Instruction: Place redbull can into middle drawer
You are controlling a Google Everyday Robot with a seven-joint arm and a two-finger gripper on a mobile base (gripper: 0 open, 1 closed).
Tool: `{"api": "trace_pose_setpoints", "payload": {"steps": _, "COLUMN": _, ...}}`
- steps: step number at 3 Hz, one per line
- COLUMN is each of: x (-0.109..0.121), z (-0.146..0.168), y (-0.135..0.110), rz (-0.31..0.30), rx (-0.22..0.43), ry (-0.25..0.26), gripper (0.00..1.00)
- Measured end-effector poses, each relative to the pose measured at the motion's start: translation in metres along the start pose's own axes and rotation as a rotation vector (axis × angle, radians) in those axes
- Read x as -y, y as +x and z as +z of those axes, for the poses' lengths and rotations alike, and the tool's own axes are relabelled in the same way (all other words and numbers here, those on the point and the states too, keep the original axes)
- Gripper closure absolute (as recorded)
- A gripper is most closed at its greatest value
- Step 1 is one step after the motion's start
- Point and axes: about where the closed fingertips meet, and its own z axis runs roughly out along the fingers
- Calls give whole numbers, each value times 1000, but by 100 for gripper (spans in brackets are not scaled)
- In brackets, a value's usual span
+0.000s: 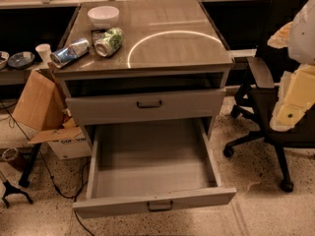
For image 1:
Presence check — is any brown cup on floor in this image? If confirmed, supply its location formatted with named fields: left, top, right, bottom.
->
left=2, top=147, right=27, bottom=172

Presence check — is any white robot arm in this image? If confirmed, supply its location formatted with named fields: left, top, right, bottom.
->
left=268, top=0, right=315, bottom=132

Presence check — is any black office chair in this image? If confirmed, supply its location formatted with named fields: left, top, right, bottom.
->
left=223, top=0, right=315, bottom=192

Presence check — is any small bowl at left edge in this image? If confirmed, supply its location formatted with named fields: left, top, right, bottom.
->
left=0, top=51, right=9, bottom=70

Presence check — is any white bowl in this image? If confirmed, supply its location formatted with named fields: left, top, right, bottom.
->
left=88, top=6, right=119, bottom=30

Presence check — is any dark plate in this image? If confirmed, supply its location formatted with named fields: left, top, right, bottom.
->
left=8, top=51, right=35, bottom=70

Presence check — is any open grey middle drawer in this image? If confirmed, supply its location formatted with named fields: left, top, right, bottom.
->
left=73, top=119, right=236, bottom=218

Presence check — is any grey drawer cabinet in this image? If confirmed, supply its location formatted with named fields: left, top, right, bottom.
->
left=56, top=0, right=234, bottom=142

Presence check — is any white paper cup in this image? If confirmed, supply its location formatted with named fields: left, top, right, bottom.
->
left=35, top=43, right=51, bottom=64

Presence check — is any green silver can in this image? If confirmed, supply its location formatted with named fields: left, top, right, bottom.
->
left=94, top=28, right=124, bottom=57

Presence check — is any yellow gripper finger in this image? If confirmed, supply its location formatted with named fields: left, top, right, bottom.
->
left=270, top=64, right=315, bottom=132
left=267, top=22, right=292, bottom=49

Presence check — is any black floor cable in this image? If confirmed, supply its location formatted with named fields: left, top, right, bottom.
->
left=0, top=100, right=96, bottom=236

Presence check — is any brown cardboard box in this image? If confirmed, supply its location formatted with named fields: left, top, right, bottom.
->
left=13, top=70, right=82, bottom=144

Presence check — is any white printed cardboard box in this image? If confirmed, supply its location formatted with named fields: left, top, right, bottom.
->
left=48, top=135, right=92, bottom=159

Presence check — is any grey top drawer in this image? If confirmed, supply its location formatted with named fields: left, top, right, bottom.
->
left=66, top=88, right=225, bottom=126

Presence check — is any black tripod stand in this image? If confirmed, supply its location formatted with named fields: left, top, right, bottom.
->
left=0, top=170, right=32, bottom=207

